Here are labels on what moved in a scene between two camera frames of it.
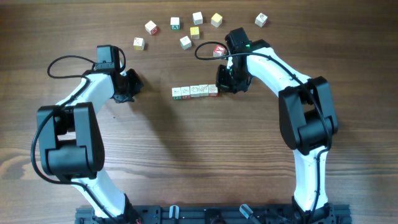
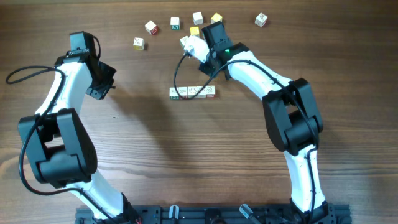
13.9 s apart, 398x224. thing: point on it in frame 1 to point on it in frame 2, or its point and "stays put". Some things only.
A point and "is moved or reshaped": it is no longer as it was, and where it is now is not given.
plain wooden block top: x=198 y=18 stays put
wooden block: x=260 y=20 stays put
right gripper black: x=222 y=84 to x=204 y=68
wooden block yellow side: x=138 y=43 stays put
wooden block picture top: x=204 y=90 is moved or reshaped
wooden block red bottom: x=185 y=92 is moved or reshaped
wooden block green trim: x=185 y=42 stays put
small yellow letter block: x=194 y=32 stays put
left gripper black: x=138 y=84 to x=99 y=94
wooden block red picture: x=194 y=91 stays put
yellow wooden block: x=216 y=20 stays put
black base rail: x=324 y=214 stays put
